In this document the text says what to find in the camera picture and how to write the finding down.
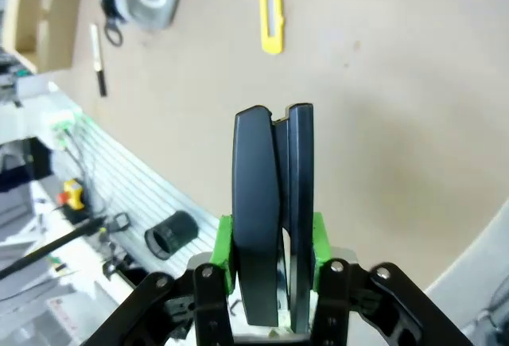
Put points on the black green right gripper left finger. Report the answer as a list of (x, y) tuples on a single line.
[(207, 302)]

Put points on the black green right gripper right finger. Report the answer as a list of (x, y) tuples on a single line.
[(338, 302)]

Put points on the brown cardboard box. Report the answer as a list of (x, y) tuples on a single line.
[(59, 12)]

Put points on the black plastic cylinder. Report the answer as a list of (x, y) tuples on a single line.
[(177, 228)]

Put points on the black metal clip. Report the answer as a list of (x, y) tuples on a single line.
[(119, 222)]

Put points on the black rod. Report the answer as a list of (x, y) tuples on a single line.
[(47, 248)]

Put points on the yellow red emergency stop button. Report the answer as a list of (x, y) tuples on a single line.
[(72, 194)]

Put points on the white green terminal block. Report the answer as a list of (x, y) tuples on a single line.
[(63, 123)]

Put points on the white black pen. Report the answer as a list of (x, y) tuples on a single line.
[(99, 67)]

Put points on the yellow utility knife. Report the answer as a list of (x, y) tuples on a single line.
[(272, 41)]

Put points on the aluminium table frame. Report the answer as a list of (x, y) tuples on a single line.
[(131, 187)]

